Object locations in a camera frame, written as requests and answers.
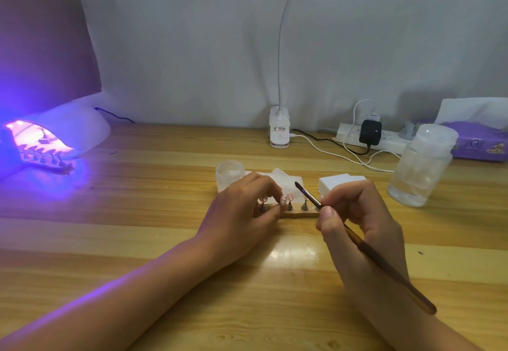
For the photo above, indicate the person's right hand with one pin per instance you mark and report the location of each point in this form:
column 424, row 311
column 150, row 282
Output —
column 373, row 239

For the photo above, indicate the person's left hand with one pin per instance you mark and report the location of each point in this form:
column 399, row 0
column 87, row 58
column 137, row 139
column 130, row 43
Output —
column 234, row 219

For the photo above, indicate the person's right thumb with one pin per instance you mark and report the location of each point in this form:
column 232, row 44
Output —
column 328, row 223

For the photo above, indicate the person's left thumb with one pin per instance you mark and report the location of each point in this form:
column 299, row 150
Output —
column 270, row 218

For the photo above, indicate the person's left forearm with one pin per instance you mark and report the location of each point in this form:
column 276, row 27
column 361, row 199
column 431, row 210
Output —
column 119, row 295

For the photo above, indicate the person's right forearm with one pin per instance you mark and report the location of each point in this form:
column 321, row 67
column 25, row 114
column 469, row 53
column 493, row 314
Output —
column 401, row 319

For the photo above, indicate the wooden nail tip stand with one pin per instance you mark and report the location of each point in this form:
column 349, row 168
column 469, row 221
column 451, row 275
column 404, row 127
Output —
column 304, row 207

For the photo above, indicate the white sponge block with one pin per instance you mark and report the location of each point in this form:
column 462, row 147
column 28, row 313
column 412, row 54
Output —
column 337, row 183

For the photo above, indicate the small clear jar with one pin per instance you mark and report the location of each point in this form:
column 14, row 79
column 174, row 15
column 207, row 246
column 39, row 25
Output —
column 230, row 174

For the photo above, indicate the white desk lamp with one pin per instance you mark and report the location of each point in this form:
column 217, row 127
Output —
column 279, row 128

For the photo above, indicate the black power adapter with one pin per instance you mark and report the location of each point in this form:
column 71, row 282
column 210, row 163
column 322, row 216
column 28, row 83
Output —
column 370, row 131

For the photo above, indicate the white power strip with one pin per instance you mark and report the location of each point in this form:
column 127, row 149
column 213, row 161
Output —
column 391, row 142

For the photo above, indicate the clear plastic bottle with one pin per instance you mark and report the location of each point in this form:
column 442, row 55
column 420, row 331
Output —
column 420, row 168

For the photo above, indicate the grey plug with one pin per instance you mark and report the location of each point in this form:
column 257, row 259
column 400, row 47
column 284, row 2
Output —
column 408, row 130

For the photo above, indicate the purple tissue pack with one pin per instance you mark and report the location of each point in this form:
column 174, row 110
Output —
column 480, row 142

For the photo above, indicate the white tissue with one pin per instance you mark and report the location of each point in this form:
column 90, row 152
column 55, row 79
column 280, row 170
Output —
column 472, row 109

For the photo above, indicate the white nail curing lamp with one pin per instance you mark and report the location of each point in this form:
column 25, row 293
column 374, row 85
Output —
column 75, row 124

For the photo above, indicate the nail tip display strip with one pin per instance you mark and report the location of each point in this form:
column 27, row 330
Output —
column 45, row 156

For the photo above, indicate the dark brown board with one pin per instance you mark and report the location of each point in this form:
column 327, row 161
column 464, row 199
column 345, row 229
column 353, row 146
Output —
column 43, row 37

